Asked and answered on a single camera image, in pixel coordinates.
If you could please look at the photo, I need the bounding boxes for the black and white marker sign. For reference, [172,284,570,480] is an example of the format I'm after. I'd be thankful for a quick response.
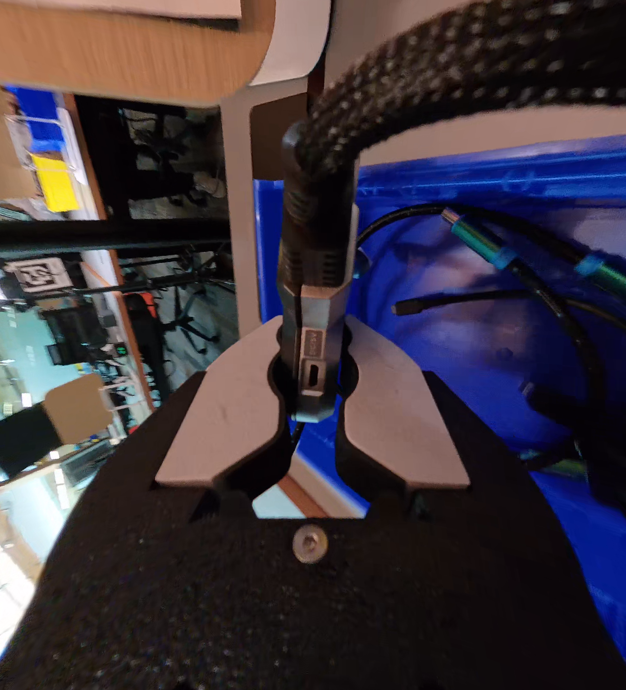
[6,258,73,294]

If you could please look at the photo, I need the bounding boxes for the thick black braided cable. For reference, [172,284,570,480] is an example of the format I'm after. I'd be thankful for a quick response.
[282,0,626,206]

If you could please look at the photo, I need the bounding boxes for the neighbouring grey desk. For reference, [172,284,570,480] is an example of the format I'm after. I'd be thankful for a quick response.
[0,89,111,222]

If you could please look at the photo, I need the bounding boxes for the black desk frame bar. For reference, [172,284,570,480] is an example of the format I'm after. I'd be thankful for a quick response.
[0,218,231,259]

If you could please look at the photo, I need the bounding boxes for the black cable with green plug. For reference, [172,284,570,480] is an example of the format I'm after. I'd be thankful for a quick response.
[574,253,626,308]
[439,207,607,421]

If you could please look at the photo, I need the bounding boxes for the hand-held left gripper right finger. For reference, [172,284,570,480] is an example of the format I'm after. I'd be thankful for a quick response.
[334,315,472,505]

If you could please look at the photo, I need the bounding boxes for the thin black cable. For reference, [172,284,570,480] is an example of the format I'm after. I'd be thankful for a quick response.
[391,288,532,319]

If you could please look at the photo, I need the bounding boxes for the yellow storage bin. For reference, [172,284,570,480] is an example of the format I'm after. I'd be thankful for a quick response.
[29,153,80,212]

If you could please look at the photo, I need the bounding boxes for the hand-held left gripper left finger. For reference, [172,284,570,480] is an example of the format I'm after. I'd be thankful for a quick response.
[154,315,294,502]

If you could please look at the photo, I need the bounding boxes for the grey multiport hub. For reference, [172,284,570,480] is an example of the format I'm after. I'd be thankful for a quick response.
[276,202,361,425]

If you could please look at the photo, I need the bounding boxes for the blue storage bin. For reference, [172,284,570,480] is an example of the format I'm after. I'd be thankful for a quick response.
[252,129,626,690]
[5,86,65,154]

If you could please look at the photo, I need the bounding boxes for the instruction sheet on wooden stand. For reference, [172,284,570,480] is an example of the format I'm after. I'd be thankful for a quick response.
[0,0,335,106]

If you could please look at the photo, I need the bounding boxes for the black office chair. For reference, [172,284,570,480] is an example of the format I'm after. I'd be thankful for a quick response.
[164,286,222,357]

